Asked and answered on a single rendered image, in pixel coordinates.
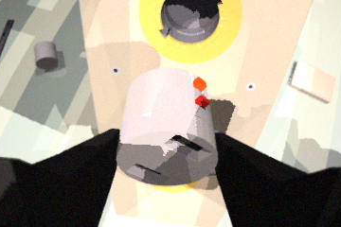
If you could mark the mauve cylinder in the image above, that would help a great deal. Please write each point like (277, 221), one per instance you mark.
(46, 55)

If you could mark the white cylinder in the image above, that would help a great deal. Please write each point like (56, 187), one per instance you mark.
(167, 136)

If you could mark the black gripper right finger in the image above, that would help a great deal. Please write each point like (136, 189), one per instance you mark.
(261, 191)

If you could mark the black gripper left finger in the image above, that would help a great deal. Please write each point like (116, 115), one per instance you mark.
(69, 189)

